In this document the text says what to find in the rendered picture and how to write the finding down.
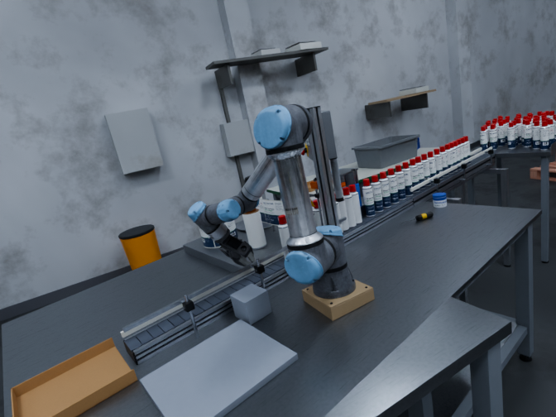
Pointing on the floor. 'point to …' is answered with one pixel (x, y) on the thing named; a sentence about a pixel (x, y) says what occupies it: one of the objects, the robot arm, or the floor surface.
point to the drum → (140, 246)
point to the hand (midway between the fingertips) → (254, 265)
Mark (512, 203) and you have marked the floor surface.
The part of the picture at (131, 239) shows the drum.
